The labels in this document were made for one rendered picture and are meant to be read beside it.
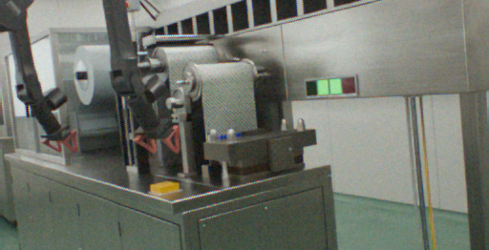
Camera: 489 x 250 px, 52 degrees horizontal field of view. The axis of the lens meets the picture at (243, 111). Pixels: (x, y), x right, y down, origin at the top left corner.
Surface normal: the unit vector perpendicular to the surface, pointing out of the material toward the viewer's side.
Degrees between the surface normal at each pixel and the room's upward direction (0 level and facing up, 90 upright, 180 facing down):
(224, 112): 90
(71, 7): 90
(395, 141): 90
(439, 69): 90
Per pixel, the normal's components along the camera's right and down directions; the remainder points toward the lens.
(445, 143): -0.80, 0.11
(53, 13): 0.58, -0.01
